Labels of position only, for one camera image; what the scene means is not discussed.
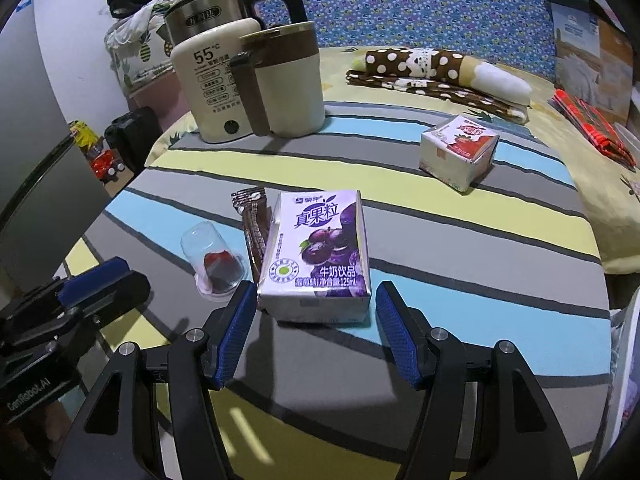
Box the cardboard quilt box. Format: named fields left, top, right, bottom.
left=552, top=0, right=636, bottom=116

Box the clear plastic cup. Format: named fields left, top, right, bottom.
left=181, top=221, right=249, bottom=301

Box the cream mug with brown lid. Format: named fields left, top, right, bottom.
left=230, top=21, right=326, bottom=138

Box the pink cushion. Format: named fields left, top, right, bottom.
left=125, top=80, right=196, bottom=116

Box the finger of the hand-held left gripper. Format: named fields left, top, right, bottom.
left=0, top=256, right=152, bottom=361

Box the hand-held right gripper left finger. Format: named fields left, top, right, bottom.
left=52, top=281, right=258, bottom=480

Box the purple milk drink carton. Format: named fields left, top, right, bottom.
left=256, top=189, right=373, bottom=323

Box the brown polka dot blanket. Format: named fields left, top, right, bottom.
left=345, top=46, right=532, bottom=125

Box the grey cabinet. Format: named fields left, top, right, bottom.
left=0, top=0, right=108, bottom=286

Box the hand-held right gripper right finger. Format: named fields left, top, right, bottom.
left=375, top=281, right=581, bottom=480

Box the red toy car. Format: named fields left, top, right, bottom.
left=90, top=150, right=126, bottom=181

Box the brown snack wrapper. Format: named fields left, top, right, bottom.
left=231, top=187, right=273, bottom=283

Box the blue floral mattress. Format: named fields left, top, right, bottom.
left=244, top=0, right=588, bottom=68

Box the cream electric warmer jug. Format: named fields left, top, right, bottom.
left=170, top=17, right=261, bottom=143

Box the colourful packet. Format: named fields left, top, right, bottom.
left=70, top=120, right=101, bottom=153

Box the pineapple print cloth bundle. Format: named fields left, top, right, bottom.
left=104, top=0, right=186, bottom=91

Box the red plaid cloth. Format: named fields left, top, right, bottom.
left=550, top=89, right=638, bottom=168

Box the stainless steel kettle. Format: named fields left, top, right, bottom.
left=164, top=0, right=308, bottom=56

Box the strawberry milk carton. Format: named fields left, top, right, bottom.
left=419, top=115, right=500, bottom=194

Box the striped table cloth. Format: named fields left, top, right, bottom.
left=57, top=100, right=613, bottom=480

